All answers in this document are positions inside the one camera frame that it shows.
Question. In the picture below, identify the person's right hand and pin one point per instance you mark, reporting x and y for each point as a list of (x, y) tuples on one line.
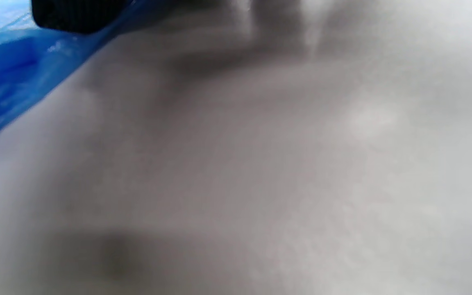
[(76, 14)]

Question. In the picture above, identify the blue plastic bag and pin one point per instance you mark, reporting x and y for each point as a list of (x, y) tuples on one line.
[(6, 61)]

